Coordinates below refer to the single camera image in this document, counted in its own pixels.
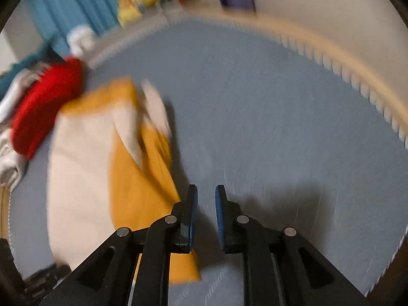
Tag blue curtain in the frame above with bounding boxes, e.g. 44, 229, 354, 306
24, 0, 160, 55

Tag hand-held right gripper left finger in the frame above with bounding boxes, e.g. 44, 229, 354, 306
40, 184, 199, 306

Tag red knitted blanket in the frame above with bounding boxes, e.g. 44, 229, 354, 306
11, 57, 85, 160

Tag white plush toy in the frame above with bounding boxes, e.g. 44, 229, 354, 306
67, 25, 96, 59

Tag beige and yellow jacket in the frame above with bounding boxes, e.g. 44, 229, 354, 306
46, 76, 202, 284

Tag grey quilted mattress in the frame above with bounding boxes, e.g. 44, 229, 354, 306
6, 16, 408, 306

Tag white fleece blanket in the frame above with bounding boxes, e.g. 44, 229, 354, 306
0, 129, 29, 192

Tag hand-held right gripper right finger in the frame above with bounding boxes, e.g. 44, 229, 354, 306
215, 184, 372, 306

